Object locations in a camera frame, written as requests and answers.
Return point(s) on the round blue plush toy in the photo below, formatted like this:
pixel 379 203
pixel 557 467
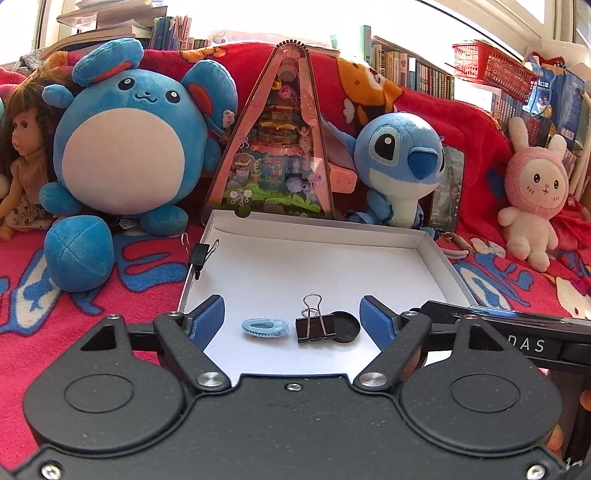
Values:
pixel 131 144

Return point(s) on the light blue plastic clip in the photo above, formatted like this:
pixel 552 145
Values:
pixel 265 327

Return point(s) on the black binder clip on box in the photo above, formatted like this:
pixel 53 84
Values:
pixel 197 255

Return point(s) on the Stitch plush toy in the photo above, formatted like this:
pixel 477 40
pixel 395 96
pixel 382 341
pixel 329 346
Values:
pixel 399 157

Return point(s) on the black oval cap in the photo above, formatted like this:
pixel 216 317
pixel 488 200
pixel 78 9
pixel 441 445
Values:
pixel 347 327

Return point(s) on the smartphone with screen on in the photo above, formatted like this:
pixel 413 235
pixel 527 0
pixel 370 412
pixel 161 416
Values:
pixel 446 198

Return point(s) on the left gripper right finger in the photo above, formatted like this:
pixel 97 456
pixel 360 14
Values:
pixel 399 337

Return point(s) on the pink bunny plush toy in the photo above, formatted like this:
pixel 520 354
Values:
pixel 537 187

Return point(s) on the row of books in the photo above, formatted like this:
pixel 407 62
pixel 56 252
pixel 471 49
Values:
pixel 414 72

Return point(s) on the red plastic basket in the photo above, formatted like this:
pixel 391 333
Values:
pixel 482 63

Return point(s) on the pink triangular toy house box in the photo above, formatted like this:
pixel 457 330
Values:
pixel 276 160

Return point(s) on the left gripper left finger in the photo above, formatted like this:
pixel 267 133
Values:
pixel 183 338

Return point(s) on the white cardboard box tray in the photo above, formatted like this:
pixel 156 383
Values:
pixel 273 266

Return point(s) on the blue paper bag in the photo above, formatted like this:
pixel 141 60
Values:
pixel 555 101

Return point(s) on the large black binder clip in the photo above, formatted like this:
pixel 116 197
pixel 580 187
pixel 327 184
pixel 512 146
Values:
pixel 313 325

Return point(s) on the brown haired doll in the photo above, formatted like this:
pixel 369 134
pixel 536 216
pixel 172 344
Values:
pixel 27 134

